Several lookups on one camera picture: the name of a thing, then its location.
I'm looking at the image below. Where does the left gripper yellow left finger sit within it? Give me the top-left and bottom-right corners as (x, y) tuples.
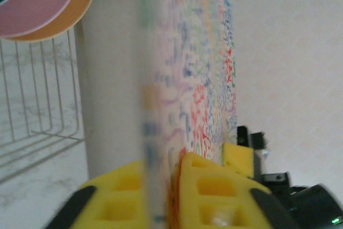
(45, 159), (148, 229)

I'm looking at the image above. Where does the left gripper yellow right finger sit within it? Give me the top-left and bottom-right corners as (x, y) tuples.
(168, 152), (301, 229)

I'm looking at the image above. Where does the multicolour scribble pattern plate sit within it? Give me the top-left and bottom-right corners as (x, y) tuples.
(80, 0), (239, 229)

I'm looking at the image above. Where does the orange plate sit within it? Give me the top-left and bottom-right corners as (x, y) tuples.
(10, 0), (99, 42)

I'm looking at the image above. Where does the pink plate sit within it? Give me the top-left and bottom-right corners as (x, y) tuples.
(0, 0), (83, 38)

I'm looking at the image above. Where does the wire dish rack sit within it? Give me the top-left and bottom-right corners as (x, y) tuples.
(0, 22), (93, 184)

